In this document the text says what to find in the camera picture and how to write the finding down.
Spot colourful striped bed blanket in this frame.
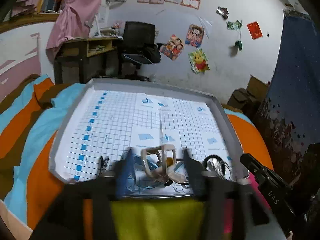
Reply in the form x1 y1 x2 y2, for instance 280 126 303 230
0 73 288 240

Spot orange bead hairpin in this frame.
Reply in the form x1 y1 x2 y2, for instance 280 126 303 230
164 156 190 185

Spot black office chair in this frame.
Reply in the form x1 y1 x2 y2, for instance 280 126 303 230
118 21 162 81

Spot anime boy poster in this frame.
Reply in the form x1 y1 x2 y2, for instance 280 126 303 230
185 24 204 48

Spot pink curtain right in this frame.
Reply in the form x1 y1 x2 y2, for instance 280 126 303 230
46 0 102 63

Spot beige hair claw clip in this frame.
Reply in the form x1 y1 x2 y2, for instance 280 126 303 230
140 144 177 186

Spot brown bag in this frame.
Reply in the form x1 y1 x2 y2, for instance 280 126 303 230
227 88 261 114

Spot small dark earring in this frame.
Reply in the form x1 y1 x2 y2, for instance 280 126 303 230
99 155 110 173

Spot red paper square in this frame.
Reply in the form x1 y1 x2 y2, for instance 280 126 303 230
247 21 263 40

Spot wooden desk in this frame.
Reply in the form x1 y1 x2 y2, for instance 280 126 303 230
54 36 123 85

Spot Winnie the Pooh poster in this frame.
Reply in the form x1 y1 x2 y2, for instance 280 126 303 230
188 49 210 74

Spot blue patterned hanging curtain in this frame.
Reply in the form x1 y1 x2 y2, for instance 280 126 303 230
255 10 319 184

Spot green hanging ornament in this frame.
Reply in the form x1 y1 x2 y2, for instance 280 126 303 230
234 31 243 51

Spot black white photos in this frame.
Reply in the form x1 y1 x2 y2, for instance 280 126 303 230
216 7 229 20

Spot white desk lamp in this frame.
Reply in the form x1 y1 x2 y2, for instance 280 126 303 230
85 15 102 38

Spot green photo on wall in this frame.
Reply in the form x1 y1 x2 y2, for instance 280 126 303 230
226 20 242 31

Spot silver ring bracelet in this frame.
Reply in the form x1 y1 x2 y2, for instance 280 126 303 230
206 158 233 181

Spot metal wall shelf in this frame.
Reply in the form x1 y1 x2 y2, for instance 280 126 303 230
105 0 126 9

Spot black hair tie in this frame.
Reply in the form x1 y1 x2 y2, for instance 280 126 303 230
202 154 226 173

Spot grey cardboard tray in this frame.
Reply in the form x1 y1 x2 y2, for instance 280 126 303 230
48 79 249 198

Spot cartoon family poster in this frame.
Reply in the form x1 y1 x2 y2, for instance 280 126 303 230
159 35 185 61

